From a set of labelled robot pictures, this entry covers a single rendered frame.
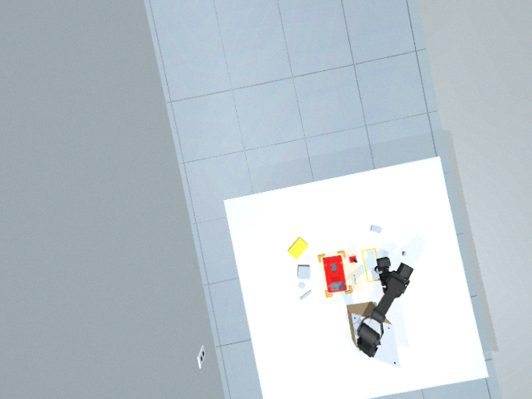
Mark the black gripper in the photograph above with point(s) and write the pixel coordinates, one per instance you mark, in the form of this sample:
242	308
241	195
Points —
383	265

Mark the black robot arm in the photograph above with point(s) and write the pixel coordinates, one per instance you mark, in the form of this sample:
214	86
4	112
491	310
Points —
396	284

